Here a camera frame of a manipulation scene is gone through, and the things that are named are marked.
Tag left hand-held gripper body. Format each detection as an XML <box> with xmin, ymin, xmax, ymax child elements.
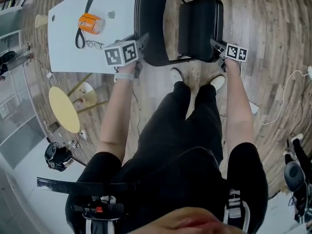
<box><xmin>104</xmin><ymin>36</ymin><xmax>147</xmax><ymax>79</ymax></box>

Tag person's white shoe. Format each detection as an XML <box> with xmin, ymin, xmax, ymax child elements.
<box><xmin>170</xmin><ymin>67</ymin><xmax>187</xmax><ymax>89</ymax></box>
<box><xmin>209</xmin><ymin>74</ymin><xmax>226</xmax><ymax>91</ymax></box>

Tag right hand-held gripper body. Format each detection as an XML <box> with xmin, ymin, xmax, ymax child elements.
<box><xmin>217</xmin><ymin>43</ymin><xmax>249</xmax><ymax>72</ymax></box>

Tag yellow round table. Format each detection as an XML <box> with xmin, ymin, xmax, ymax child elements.
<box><xmin>48</xmin><ymin>86</ymin><xmax>81</xmax><ymax>134</ymax></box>

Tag paper cup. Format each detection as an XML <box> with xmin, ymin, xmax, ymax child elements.
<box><xmin>34</xmin><ymin>14</ymin><xmax>49</xmax><ymax>29</ymax></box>

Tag person's left forearm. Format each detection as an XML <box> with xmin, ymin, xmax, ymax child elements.
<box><xmin>98</xmin><ymin>63</ymin><xmax>137</xmax><ymax>159</ymax></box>

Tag black chest mount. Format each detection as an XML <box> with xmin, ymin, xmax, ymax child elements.
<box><xmin>70</xmin><ymin>195</ymin><xmax>125</xmax><ymax>222</ymax></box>

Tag white cable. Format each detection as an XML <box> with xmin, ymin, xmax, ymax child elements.
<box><xmin>254</xmin><ymin>66</ymin><xmax>312</xmax><ymax>126</ymax></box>

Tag person's right forearm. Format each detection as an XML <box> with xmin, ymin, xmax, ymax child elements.
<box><xmin>223</xmin><ymin>58</ymin><xmax>255</xmax><ymax>153</ymax></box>

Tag person's right leg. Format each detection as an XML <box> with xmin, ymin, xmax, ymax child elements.
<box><xmin>185</xmin><ymin>84</ymin><xmax>224</xmax><ymax>167</ymax></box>

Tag white wristband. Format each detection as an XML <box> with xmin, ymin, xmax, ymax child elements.
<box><xmin>114</xmin><ymin>72</ymin><xmax>136</xmax><ymax>83</ymax></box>

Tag white power adapter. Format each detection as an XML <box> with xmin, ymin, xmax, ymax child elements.
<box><xmin>248</xmin><ymin>100</ymin><xmax>260</xmax><ymax>115</ymax></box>

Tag person's left white shoe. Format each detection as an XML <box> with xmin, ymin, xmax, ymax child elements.
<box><xmin>170</xmin><ymin>67</ymin><xmax>187</xmax><ymax>89</ymax></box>

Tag person's leg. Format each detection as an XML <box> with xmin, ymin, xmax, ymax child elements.
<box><xmin>131</xmin><ymin>80</ymin><xmax>195</xmax><ymax>160</ymax></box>
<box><xmin>185</xmin><ymin>84</ymin><xmax>224</xmax><ymax>167</ymax></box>

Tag person's black shirt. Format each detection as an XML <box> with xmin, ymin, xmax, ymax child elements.
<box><xmin>65</xmin><ymin>141</ymin><xmax>269</xmax><ymax>234</ymax></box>

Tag black folding chair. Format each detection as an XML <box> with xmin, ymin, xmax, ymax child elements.
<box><xmin>133</xmin><ymin>0</ymin><xmax>224</xmax><ymax>67</ymax></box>

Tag gold round side table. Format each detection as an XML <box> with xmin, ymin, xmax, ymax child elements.
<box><xmin>67</xmin><ymin>73</ymin><xmax>109</xmax><ymax>114</ymax></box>

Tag glossy black strap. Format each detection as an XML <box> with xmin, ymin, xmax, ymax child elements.
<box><xmin>36</xmin><ymin>176</ymin><xmax>137</xmax><ymax>195</ymax></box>

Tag person's right white shoe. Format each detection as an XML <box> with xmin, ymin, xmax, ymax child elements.
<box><xmin>209</xmin><ymin>74</ymin><xmax>226</xmax><ymax>91</ymax></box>

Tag grey black headset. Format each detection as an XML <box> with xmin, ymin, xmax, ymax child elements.
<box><xmin>283</xmin><ymin>161</ymin><xmax>307</xmax><ymax>193</ymax></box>

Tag person's left leg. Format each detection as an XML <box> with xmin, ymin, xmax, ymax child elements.
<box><xmin>131</xmin><ymin>80</ymin><xmax>195</xmax><ymax>160</ymax></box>

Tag black strap loop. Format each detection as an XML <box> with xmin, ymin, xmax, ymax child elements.
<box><xmin>75</xmin><ymin>0</ymin><xmax>96</xmax><ymax>50</ymax></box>

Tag black-rimmed eyeglasses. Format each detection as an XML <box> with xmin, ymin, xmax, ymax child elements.
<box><xmin>85</xmin><ymin>39</ymin><xmax>105</xmax><ymax>51</ymax></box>

